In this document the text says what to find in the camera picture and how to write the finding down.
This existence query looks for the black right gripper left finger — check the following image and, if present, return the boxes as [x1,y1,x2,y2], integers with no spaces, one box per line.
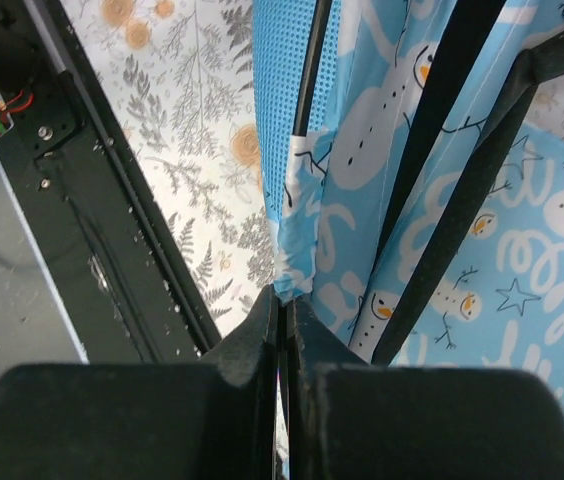
[0,288,279,479]

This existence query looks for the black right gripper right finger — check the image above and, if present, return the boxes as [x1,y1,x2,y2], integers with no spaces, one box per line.
[284,298,564,479]

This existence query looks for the blue snowman pet tent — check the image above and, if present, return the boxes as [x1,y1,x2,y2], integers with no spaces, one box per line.
[253,1,564,408]

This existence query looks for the floral white tablecloth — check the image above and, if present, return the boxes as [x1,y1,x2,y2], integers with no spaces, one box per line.
[64,0,273,335]

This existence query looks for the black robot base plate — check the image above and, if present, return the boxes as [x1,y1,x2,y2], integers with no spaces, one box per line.
[0,1,220,364]

